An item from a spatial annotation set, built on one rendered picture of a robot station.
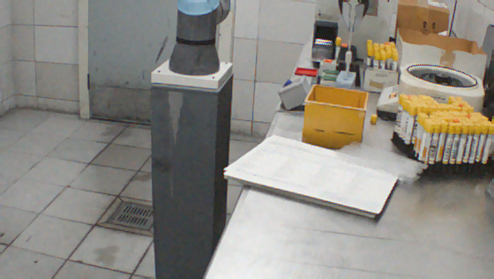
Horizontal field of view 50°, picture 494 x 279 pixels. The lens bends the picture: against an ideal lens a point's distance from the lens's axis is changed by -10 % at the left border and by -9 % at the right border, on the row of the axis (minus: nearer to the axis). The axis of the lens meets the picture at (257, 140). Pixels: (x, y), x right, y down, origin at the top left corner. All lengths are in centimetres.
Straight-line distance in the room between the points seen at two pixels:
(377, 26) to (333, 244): 124
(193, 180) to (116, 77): 208
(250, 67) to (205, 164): 187
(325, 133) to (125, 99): 259
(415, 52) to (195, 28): 66
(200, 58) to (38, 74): 254
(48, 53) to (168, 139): 240
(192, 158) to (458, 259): 97
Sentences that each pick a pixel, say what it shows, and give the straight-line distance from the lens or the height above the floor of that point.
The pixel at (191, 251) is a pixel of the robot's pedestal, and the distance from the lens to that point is 184.
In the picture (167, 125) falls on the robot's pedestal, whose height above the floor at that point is 75.
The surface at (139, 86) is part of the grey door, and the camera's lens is 366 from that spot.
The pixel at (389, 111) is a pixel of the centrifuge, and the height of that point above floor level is 90.
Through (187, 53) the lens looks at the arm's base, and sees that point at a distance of 162.
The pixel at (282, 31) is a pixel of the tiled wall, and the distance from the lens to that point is 341.
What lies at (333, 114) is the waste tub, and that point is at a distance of 123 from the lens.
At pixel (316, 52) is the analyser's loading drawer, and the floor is 92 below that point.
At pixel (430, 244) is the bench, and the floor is 87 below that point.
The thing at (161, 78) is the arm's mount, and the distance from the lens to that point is 164.
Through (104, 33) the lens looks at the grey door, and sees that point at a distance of 367.
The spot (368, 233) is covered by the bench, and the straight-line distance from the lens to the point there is 96.
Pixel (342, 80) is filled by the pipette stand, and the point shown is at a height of 97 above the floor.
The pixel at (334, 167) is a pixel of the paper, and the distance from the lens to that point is 114.
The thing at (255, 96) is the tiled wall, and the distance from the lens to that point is 354.
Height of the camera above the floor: 136
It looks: 22 degrees down
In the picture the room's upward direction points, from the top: 4 degrees clockwise
